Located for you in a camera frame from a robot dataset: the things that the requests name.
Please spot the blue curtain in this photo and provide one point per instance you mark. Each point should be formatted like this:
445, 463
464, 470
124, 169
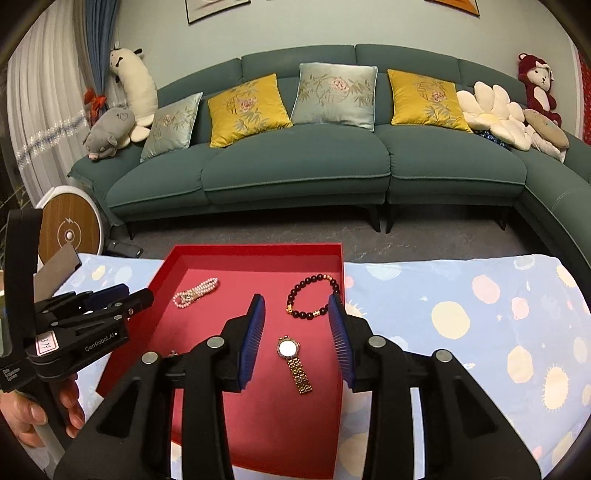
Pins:
104, 46

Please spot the white flower-shaped cushion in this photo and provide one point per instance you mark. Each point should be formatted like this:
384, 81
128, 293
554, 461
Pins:
494, 113

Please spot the red jewelry tray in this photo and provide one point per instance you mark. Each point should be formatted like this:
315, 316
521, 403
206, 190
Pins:
221, 295

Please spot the red wall hanging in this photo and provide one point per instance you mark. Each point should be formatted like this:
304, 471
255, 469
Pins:
584, 92

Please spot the white round wood-faced device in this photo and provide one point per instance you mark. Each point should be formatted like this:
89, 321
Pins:
69, 230

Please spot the brown card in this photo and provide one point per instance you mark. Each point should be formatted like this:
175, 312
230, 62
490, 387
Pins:
57, 272

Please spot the white cow plush pillow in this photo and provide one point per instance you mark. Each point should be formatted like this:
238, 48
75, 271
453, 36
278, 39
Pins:
136, 83

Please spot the brown plush cushion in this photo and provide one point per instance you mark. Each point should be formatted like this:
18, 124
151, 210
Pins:
547, 127

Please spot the light blue planet-print blanket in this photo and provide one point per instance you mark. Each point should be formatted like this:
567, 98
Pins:
461, 323

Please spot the blue patterned cushion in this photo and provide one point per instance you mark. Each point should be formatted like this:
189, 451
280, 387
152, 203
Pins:
491, 137

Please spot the gold wristwatch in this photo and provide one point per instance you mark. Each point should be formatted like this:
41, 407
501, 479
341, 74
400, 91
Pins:
287, 348

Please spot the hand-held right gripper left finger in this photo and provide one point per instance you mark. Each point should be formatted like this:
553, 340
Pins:
254, 332

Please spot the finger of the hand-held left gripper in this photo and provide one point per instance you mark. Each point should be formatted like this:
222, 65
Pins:
108, 295
129, 302

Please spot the person's left hand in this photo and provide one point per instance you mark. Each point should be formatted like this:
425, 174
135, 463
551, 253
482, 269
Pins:
21, 417

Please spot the red curtain tie bow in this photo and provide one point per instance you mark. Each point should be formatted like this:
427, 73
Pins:
94, 104

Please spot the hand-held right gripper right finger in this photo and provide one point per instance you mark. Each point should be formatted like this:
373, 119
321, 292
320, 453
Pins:
339, 332

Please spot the red monkey plush toy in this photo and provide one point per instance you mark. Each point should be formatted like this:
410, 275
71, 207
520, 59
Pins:
538, 87

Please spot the yellow embroidered cushion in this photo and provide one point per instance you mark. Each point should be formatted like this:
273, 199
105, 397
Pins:
427, 99
247, 110

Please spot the small light blue embroidered cushion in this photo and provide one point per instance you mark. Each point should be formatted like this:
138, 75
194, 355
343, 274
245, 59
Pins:
173, 124

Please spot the black object on floor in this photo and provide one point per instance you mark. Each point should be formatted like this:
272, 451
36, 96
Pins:
124, 249

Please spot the white sheer curtain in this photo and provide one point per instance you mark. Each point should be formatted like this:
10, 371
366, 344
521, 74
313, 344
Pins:
46, 106

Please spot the teal sofa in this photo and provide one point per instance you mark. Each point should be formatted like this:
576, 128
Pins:
295, 170

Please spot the large light blue embroidered cushion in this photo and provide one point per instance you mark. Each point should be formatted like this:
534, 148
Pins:
334, 94

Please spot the grey pig plush toy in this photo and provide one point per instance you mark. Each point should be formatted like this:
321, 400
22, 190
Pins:
111, 134

